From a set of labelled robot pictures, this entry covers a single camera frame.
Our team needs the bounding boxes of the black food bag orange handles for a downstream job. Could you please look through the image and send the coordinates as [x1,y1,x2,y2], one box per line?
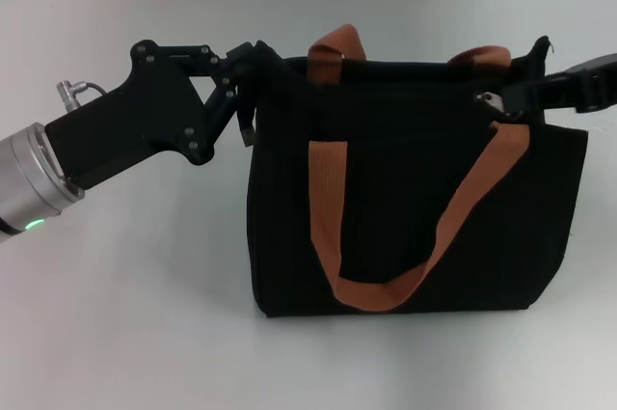
[238,23,590,319]

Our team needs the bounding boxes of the silver zipper pull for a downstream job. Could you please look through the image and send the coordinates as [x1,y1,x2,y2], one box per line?
[475,91,505,115]

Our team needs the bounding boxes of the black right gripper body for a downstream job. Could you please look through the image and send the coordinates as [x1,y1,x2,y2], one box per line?
[544,52,617,115]

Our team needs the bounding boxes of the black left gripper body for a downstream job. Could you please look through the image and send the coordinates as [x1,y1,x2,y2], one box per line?
[45,39,216,189]

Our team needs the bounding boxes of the left gripper cable with plug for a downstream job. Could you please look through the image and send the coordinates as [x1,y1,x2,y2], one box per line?
[56,81,106,105]

